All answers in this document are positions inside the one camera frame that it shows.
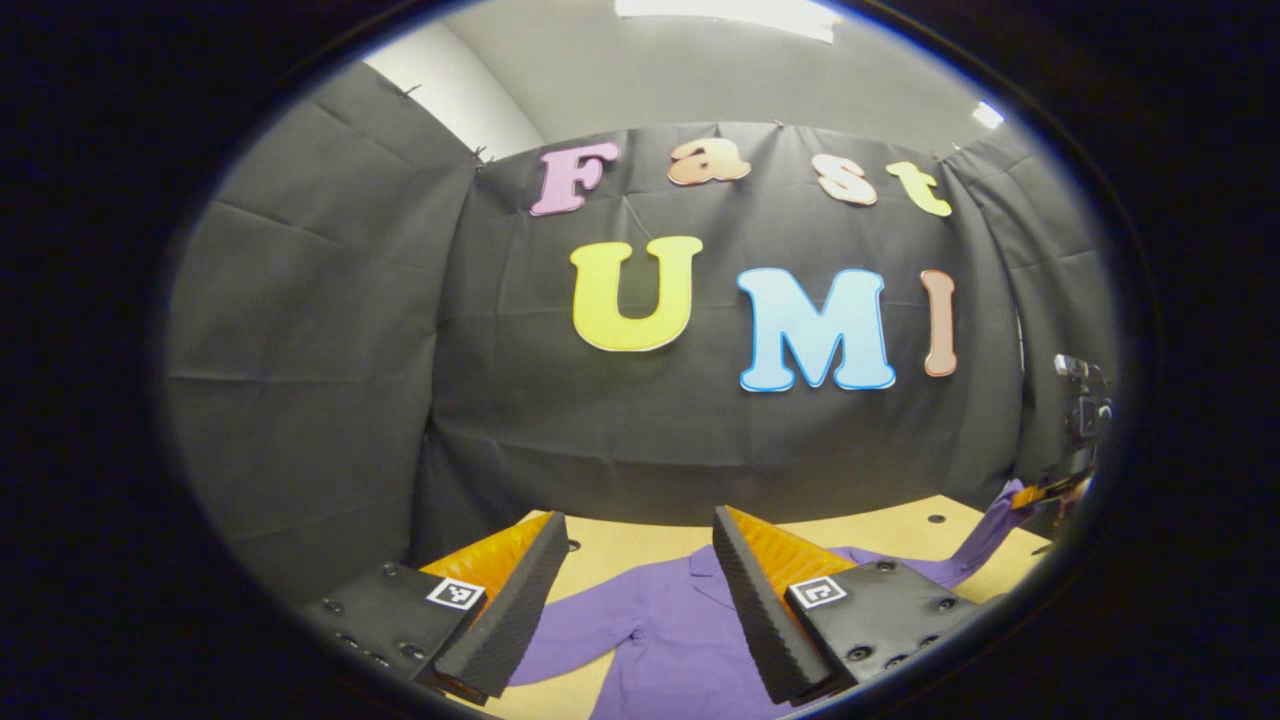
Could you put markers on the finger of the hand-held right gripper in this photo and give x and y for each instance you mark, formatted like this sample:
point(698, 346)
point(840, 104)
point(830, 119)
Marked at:
point(1045, 493)

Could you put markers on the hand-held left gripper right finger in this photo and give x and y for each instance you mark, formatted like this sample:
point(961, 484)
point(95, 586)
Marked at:
point(760, 620)

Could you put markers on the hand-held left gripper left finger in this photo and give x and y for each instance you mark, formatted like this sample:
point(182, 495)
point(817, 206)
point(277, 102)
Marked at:
point(505, 620)

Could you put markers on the purple knit garment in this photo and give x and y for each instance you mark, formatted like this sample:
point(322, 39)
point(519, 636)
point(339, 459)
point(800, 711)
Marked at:
point(670, 640)

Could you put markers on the small ceiling light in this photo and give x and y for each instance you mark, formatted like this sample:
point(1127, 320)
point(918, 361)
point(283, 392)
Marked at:
point(988, 115)

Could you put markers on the ceiling light panel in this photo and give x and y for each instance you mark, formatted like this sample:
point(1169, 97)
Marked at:
point(730, 15)

